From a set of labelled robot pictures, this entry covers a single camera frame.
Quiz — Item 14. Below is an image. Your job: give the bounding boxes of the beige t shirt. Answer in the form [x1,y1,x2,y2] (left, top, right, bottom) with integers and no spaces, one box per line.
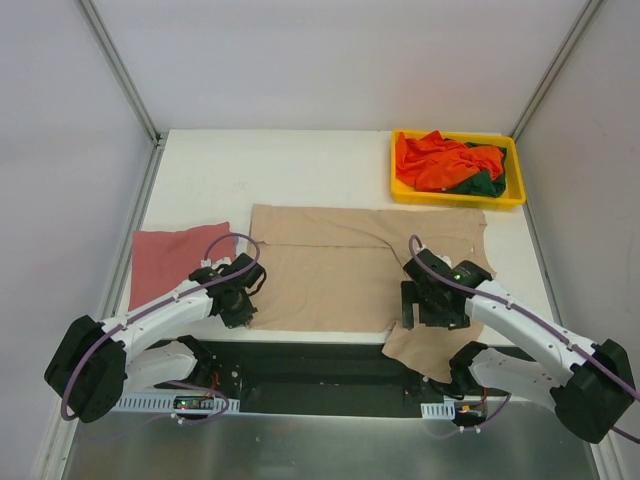
[249,205,490,383]

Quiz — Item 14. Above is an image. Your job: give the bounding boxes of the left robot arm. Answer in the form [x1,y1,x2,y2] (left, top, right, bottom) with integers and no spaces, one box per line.
[44,254,267,424]

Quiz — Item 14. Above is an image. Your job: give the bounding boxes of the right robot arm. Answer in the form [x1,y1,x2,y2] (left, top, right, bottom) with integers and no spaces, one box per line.
[401,247,639,444]

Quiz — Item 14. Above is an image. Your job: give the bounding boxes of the folded red t shirt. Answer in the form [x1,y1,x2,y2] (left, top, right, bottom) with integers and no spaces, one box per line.
[128,222,230,310]

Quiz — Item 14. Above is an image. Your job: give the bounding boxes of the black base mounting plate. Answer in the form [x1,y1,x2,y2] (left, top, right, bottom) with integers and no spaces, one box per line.
[149,335,531,419]

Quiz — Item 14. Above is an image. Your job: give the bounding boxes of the green t shirt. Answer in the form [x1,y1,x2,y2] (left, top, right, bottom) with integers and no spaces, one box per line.
[437,138,507,198]

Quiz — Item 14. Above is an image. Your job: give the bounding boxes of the yellow plastic bin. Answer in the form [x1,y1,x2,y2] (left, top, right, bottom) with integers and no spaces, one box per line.
[390,129,526,210]

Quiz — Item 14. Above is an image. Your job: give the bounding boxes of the orange t shirt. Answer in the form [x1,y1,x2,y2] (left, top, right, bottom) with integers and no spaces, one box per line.
[394,131,506,197]

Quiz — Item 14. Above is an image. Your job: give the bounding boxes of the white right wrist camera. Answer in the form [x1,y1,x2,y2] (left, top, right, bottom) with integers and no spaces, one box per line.
[417,248,452,269]

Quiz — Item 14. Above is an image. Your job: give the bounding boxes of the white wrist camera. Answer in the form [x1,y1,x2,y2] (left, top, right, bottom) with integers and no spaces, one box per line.
[200,256,233,269]
[417,248,452,269]

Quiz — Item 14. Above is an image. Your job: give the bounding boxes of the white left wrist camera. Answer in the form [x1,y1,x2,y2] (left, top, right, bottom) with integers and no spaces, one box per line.
[200,256,233,269]

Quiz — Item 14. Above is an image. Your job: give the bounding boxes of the right perforated cable tray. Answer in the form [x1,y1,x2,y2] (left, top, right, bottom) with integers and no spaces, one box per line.
[420,401,456,421]

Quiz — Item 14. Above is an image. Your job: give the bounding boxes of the perforated cable tray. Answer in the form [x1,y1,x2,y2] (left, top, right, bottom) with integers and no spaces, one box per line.
[111,393,240,415]
[420,401,456,421]

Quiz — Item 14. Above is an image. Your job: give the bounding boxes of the aluminium frame rail left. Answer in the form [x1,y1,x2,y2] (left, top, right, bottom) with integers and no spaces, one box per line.
[88,138,164,320]

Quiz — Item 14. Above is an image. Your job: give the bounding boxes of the left perforated cable tray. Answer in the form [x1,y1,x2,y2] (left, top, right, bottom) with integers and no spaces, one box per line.
[111,393,240,415]

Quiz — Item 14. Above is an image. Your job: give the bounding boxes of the aluminium frame post left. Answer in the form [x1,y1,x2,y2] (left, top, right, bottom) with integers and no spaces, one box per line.
[75,0,163,146]

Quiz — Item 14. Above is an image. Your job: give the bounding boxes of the aluminium frame post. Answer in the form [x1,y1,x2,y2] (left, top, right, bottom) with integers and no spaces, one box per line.
[75,0,163,146]
[510,0,606,141]

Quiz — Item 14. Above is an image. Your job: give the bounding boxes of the aluminium frame post right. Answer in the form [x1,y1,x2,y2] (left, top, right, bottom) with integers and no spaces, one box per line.
[510,0,606,141]

